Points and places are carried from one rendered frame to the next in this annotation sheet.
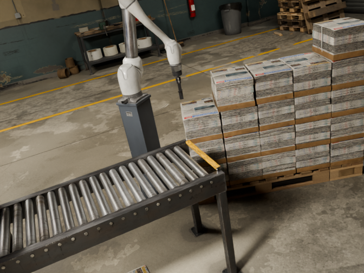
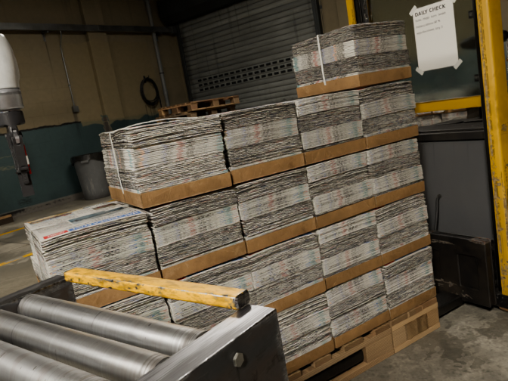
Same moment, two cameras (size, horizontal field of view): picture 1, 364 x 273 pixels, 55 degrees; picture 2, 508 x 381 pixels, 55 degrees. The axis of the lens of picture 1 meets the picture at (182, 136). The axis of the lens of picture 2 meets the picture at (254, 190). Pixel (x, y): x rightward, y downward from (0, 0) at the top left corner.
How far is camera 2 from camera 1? 140 cm
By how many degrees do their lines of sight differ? 34
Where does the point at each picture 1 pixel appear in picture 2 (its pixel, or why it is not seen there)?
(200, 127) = (97, 260)
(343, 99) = (386, 168)
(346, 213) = not seen: outside the picture
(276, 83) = (267, 132)
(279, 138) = (292, 266)
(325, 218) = not seen: outside the picture
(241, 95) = (197, 159)
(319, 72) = (341, 109)
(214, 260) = not seen: outside the picture
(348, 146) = (410, 268)
